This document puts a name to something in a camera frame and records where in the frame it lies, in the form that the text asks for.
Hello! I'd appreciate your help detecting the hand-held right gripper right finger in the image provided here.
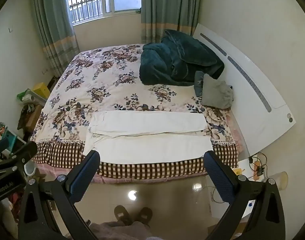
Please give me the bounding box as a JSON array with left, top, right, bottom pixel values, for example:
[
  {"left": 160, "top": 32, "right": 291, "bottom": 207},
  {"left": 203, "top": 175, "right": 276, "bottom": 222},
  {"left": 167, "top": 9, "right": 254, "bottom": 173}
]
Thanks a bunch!
[{"left": 204, "top": 150, "right": 286, "bottom": 240}]

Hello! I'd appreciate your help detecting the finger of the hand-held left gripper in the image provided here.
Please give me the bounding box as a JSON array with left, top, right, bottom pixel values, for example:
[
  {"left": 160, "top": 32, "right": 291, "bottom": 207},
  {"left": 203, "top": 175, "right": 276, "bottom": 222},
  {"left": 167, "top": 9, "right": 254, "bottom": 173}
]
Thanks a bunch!
[
  {"left": 0, "top": 138, "right": 10, "bottom": 158},
  {"left": 0, "top": 141, "right": 38, "bottom": 174}
]

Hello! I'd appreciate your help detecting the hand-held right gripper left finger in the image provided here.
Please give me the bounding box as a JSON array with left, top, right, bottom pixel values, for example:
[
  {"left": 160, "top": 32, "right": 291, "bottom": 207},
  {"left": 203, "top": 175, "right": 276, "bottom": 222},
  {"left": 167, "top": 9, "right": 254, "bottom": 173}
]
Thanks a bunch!
[{"left": 17, "top": 150, "right": 101, "bottom": 240}]

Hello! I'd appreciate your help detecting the white towel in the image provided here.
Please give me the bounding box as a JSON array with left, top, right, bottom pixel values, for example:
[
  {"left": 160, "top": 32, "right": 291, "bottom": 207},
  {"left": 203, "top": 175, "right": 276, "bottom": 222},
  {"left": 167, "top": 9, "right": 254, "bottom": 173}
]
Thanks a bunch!
[{"left": 83, "top": 110, "right": 214, "bottom": 163}]

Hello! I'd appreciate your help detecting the colourful picture book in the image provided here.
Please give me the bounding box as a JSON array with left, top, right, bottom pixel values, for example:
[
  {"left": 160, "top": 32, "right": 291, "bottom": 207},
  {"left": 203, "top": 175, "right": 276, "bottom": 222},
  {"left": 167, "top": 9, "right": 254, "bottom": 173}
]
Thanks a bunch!
[{"left": 0, "top": 121, "right": 11, "bottom": 143}]

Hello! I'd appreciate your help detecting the white nightstand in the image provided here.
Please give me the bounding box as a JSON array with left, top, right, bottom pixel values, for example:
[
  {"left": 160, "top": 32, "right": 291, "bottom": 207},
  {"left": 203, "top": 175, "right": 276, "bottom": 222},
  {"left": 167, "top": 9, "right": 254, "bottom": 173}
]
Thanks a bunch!
[{"left": 210, "top": 156, "right": 268, "bottom": 220}]

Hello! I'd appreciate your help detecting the brown wooden stool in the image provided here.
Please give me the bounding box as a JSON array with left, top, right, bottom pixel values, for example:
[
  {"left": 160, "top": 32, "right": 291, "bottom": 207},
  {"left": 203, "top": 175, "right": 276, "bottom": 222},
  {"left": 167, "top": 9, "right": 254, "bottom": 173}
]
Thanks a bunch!
[{"left": 17, "top": 104, "right": 44, "bottom": 133}]

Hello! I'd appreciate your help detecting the orange power strip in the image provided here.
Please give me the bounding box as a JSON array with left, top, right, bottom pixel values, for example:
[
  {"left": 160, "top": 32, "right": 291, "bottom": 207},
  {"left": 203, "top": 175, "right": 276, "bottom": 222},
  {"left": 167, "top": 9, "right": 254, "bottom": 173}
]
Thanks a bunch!
[{"left": 253, "top": 160, "right": 262, "bottom": 180}]

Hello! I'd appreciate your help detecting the dark slipper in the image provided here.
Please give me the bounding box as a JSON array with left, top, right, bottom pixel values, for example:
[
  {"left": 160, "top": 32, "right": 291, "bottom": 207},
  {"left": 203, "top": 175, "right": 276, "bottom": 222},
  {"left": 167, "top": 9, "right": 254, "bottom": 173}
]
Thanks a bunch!
[
  {"left": 114, "top": 205, "right": 133, "bottom": 227},
  {"left": 137, "top": 207, "right": 153, "bottom": 228}
]

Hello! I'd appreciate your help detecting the green and white box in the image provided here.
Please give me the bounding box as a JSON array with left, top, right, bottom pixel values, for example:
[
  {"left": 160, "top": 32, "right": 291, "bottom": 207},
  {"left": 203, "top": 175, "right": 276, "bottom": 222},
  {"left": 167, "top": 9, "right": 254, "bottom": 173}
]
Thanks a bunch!
[{"left": 17, "top": 88, "right": 46, "bottom": 106}]

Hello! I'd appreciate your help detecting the translucent plastic cup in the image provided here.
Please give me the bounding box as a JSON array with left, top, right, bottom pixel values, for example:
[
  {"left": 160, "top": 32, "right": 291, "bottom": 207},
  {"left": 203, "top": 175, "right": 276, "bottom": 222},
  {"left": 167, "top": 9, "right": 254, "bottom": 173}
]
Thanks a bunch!
[{"left": 273, "top": 171, "right": 289, "bottom": 191}]

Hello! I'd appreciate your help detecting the person's pinkish grey robe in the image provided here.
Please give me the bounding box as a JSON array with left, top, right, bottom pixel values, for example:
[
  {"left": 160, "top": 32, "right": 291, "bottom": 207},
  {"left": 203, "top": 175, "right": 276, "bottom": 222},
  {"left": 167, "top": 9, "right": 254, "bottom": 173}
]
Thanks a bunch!
[{"left": 89, "top": 221, "right": 154, "bottom": 240}]

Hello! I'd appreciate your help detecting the yellow box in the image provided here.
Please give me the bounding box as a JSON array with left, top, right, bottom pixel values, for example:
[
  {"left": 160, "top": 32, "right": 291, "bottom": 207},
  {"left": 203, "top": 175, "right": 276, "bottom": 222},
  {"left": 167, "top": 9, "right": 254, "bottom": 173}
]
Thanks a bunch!
[{"left": 32, "top": 82, "right": 51, "bottom": 100}]

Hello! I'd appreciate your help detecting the white bed headboard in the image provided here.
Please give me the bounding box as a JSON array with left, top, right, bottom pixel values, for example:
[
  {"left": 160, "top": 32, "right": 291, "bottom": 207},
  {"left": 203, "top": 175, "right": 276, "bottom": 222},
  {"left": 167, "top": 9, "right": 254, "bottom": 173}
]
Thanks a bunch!
[{"left": 193, "top": 23, "right": 297, "bottom": 157}]

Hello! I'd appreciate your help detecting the grey pillow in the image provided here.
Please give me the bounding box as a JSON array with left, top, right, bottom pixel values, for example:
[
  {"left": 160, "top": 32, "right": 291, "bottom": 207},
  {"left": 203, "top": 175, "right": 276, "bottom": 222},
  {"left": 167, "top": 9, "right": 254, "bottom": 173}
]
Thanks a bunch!
[{"left": 201, "top": 74, "right": 234, "bottom": 109}]

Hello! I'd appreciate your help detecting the floral plush blanket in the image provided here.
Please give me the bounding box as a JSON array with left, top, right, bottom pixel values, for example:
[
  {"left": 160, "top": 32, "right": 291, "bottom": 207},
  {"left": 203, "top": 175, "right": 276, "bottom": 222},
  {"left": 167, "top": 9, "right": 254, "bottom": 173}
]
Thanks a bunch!
[{"left": 30, "top": 44, "right": 239, "bottom": 180}]

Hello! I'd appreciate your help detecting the small dark green cushion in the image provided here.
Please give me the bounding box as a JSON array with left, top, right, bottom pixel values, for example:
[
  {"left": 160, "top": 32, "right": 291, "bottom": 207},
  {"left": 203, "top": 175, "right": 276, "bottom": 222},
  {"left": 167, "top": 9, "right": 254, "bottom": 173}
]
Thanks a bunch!
[{"left": 194, "top": 70, "right": 205, "bottom": 97}]

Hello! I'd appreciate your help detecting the dark green blanket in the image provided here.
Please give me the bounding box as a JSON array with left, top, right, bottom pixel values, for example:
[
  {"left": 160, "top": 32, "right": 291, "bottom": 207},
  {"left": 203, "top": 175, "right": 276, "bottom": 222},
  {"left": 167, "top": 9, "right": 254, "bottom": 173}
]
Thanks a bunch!
[{"left": 139, "top": 29, "right": 225, "bottom": 87}]

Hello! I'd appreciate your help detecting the grey-green curtain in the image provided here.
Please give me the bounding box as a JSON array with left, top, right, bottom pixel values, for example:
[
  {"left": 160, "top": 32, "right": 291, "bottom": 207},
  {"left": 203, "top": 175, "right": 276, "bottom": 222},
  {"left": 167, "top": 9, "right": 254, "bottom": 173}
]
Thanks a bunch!
[
  {"left": 140, "top": 0, "right": 202, "bottom": 44},
  {"left": 30, "top": 0, "right": 80, "bottom": 78}
]

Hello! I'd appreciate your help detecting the black cable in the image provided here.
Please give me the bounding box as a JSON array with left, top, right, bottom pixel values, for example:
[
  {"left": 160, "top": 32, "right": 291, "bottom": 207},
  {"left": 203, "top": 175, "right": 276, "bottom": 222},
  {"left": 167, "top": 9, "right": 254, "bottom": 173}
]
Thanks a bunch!
[{"left": 248, "top": 152, "right": 268, "bottom": 176}]

